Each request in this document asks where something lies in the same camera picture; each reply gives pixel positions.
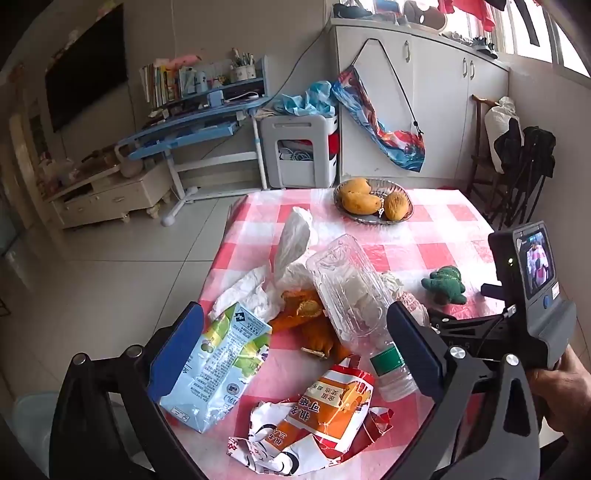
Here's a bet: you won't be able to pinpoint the small white tissue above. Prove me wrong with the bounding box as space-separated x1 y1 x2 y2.
379 272 431 325

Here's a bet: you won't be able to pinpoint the white cabinet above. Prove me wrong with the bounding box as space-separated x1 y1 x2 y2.
330 18 511 190

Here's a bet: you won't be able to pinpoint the clear plastic bag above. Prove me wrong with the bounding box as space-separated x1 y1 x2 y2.
41 159 88 186

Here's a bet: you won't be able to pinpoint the large white tissue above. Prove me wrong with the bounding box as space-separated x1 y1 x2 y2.
210 265 279 322

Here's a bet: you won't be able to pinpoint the cream television cabinet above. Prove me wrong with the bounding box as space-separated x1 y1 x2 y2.
46 159 174 229

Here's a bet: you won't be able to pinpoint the white pen cup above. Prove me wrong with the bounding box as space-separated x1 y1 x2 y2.
230 48 257 84

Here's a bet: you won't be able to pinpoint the white plastic bag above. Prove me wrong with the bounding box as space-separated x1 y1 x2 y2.
274 207 320 296

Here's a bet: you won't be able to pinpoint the window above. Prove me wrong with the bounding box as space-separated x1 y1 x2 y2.
503 0 591 78

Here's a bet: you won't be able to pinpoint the black folding chair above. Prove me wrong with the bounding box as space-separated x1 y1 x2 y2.
485 117 557 232

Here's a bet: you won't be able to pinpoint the colourful drawstring bag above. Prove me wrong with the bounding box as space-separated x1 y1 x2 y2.
331 39 426 173

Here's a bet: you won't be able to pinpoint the pink kettlebell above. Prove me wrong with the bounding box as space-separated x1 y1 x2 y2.
115 143 144 178

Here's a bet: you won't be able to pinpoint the black television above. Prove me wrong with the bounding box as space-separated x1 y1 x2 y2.
45 4 129 134

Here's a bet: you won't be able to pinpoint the blue study desk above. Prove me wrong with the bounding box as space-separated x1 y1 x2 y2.
115 55 271 227

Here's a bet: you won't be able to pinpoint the row of books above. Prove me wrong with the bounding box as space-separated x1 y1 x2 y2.
140 62 183 109

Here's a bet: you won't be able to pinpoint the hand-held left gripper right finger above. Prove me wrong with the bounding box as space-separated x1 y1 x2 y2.
386 301 542 480

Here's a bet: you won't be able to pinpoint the green plush toy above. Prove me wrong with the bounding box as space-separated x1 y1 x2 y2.
422 266 467 305

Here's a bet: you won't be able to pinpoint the black shoe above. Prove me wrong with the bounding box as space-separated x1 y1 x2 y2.
332 2 372 19

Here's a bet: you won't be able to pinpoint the blue plastic bag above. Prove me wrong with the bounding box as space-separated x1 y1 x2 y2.
272 80 338 118

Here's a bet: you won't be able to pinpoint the red white checkered tablecloth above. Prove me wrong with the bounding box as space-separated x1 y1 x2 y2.
198 187 509 480

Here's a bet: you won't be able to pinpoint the clear plastic bottle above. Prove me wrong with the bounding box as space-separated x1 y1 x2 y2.
305 234 419 402

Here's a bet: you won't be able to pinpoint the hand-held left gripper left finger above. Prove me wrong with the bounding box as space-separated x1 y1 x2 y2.
48 301 208 480

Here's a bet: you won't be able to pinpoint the yellow mango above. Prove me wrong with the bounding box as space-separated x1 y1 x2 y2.
339 179 372 197
341 190 383 215

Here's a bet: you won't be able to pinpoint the white sack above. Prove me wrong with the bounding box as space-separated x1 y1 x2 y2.
484 97 525 174

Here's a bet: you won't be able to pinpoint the curled orange peel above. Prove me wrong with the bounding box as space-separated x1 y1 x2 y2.
270 290 324 334

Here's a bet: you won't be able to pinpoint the red hanging garment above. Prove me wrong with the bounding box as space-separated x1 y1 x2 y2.
438 0 496 29

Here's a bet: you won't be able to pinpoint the glass fruit bowl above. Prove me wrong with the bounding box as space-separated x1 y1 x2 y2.
333 178 415 225

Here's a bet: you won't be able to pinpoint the long orange peel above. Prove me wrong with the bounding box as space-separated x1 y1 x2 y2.
300 318 352 365

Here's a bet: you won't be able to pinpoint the grey sneakers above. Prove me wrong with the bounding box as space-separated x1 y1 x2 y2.
471 36 499 58

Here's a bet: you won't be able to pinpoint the round orange fruit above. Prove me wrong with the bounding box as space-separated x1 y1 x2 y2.
384 191 411 221

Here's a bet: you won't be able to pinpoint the person's right hand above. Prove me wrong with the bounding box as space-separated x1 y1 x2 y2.
526 344 591 444

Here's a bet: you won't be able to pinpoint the blue green milk carton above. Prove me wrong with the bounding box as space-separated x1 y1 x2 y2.
159 302 273 435

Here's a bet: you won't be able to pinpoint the light blue plastic stool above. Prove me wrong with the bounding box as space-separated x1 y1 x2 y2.
11 392 61 480

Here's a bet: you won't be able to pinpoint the red orange snack wrapper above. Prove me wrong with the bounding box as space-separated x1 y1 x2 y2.
226 355 395 476

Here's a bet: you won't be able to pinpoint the wooden chair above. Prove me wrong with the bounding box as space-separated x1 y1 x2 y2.
466 95 509 217

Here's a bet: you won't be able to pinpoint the pink plush toy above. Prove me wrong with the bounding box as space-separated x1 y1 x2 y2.
164 54 203 71

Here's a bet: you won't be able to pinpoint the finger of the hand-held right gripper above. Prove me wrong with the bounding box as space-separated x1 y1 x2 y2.
442 327 517 360
426 307 518 331

